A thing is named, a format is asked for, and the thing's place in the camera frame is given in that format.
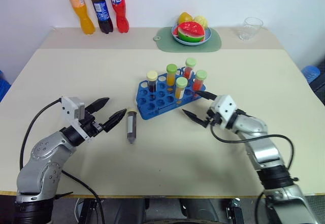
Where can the cola bottle blue label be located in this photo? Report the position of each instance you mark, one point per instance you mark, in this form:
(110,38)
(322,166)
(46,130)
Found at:
(101,10)

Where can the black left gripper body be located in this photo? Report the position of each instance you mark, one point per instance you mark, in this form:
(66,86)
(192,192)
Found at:
(89,127)

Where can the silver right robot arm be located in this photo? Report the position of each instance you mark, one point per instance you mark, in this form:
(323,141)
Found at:
(264,153)

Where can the orange soda bottle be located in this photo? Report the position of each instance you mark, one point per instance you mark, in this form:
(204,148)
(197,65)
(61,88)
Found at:
(82,13)

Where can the dark bag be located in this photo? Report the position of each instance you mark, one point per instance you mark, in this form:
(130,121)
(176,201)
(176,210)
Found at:
(320,87)

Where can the black table leg frame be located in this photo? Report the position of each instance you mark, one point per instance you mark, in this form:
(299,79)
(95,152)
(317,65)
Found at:
(234,212)
(87,211)

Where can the blue plastic object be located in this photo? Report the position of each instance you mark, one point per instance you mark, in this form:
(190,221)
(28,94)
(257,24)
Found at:
(3,87)

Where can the blue water jug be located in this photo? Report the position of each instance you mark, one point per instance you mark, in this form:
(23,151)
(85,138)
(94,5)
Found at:
(311,74)

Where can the dark tube pale yellow cap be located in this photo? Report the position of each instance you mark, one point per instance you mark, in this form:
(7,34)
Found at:
(152,81)

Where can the bowl of fruit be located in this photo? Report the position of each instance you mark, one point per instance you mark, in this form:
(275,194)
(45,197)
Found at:
(207,37)

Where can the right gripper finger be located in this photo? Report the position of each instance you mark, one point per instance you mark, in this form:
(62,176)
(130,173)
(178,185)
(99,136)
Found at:
(207,95)
(194,116)

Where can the pale yellow toy fruit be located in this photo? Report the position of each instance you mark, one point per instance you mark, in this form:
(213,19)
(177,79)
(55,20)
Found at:
(201,20)

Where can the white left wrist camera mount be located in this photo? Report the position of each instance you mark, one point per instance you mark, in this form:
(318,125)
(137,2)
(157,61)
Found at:
(69,109)

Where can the clear glass cup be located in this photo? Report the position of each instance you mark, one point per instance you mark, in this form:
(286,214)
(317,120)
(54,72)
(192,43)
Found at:
(250,29)

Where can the red soda bottle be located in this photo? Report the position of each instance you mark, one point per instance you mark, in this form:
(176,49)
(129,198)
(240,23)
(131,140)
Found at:
(119,8)

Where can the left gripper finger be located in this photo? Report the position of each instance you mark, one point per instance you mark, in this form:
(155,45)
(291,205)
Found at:
(99,104)
(115,119)

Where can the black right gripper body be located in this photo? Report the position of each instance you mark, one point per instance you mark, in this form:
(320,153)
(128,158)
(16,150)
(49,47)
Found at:
(213,120)

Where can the yellow tube light green cap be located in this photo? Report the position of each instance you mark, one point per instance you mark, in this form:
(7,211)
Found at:
(180,89)

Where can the red tube green cap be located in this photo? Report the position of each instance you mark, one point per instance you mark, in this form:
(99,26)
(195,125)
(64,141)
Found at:
(189,70)
(199,81)

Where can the dark tube cream cap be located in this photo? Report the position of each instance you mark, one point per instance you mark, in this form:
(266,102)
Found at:
(131,127)

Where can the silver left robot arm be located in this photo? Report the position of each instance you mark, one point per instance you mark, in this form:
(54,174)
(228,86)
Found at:
(43,158)

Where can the green cutting mat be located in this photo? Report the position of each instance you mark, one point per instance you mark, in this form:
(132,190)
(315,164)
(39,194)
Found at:
(165,42)

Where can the yellow orange toy fruit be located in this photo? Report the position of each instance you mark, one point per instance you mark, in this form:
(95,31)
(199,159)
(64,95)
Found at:
(184,18)

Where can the blue test tube rack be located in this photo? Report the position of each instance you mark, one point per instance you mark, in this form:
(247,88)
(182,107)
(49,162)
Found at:
(155,102)

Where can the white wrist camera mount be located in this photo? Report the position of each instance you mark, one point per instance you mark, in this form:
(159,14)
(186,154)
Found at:
(226,107)
(69,109)

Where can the orange tube green cap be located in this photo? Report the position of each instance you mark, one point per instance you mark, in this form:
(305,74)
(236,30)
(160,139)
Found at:
(170,76)

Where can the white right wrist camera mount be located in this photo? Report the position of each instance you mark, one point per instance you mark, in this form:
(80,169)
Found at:
(226,107)

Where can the toy watermelon slice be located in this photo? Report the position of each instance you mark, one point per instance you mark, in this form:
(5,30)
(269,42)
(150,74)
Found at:
(190,32)

